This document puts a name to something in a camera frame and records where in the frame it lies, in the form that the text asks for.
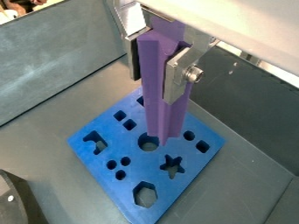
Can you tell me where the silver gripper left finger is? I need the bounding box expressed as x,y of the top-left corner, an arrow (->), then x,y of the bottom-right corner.
113,0 -> 149,81

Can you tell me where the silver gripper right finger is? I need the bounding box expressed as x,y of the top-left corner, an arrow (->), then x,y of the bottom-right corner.
162,25 -> 220,105

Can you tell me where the black object at corner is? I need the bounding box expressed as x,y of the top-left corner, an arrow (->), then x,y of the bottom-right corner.
0,169 -> 49,224

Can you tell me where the blue shape-sorting board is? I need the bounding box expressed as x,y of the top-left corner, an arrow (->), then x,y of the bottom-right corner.
67,89 -> 224,224

